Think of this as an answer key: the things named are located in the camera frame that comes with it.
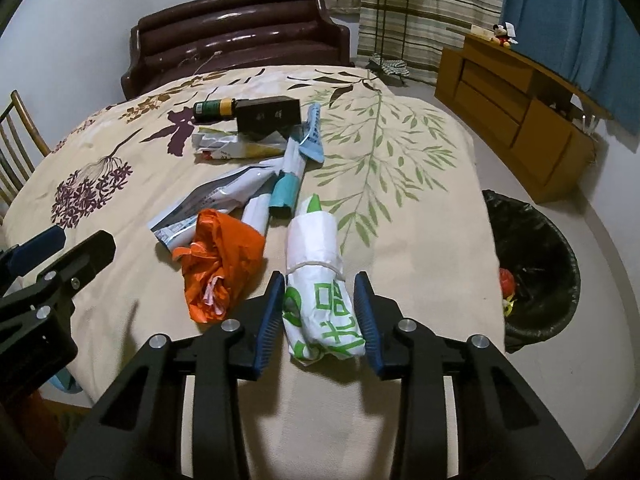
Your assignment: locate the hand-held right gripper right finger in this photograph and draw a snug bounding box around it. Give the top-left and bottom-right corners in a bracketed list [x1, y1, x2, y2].
[353, 270, 588, 480]

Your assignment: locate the green can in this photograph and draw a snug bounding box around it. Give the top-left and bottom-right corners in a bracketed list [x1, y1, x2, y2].
[192, 97, 236, 125]

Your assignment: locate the black trash bin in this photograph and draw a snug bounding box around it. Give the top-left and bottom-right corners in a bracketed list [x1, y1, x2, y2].
[481, 189, 582, 355]

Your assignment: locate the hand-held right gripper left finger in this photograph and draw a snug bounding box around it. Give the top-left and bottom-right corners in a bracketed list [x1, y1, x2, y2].
[54, 271, 287, 480]

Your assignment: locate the black box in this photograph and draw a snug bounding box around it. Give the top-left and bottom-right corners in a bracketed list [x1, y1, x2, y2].
[234, 95, 303, 142]

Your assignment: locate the wooden chair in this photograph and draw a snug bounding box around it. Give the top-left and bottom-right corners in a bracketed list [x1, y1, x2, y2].
[0, 90, 51, 211]

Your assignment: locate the brown leather sofa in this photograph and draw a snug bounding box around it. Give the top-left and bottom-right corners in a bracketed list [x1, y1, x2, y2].
[121, 0, 352, 101]

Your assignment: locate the blue white paper strip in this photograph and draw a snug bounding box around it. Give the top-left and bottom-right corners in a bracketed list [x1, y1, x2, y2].
[292, 102, 326, 166]

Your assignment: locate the orange plastic bag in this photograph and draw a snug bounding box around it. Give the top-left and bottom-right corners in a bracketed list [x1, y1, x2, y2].
[172, 209, 267, 323]

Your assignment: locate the white yellow wrapper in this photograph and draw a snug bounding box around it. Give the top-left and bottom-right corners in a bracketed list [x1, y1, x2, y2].
[191, 127, 291, 166]

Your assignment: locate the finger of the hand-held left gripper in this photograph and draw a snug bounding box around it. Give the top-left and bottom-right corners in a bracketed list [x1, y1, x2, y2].
[0, 230, 117, 341]
[0, 225, 68, 281]

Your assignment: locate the wooden cabinet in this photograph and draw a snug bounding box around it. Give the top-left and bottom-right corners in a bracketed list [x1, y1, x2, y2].
[434, 32, 613, 206]

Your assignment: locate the orange yellow wrapper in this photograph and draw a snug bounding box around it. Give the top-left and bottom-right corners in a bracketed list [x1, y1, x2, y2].
[497, 267, 517, 318]

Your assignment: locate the striped curtain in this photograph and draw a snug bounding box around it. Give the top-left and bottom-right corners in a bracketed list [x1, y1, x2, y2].
[356, 0, 507, 86]

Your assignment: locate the blue curtain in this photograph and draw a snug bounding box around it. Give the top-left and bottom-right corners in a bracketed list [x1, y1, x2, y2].
[500, 0, 640, 136]

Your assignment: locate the white paper roll teal label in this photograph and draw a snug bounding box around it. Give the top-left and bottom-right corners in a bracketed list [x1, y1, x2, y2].
[241, 137, 307, 241]

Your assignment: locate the white plastic bag green print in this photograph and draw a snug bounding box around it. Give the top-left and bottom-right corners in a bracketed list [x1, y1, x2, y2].
[281, 194, 366, 367]

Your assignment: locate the floral cream bedcover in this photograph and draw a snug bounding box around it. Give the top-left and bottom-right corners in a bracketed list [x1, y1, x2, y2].
[4, 64, 505, 480]

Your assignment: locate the cartoon mouse plush toy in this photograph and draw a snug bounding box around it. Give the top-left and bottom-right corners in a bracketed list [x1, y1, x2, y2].
[489, 22, 518, 50]

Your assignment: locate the striped cloth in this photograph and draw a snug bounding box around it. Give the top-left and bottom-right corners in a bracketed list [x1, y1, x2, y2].
[367, 57, 412, 78]

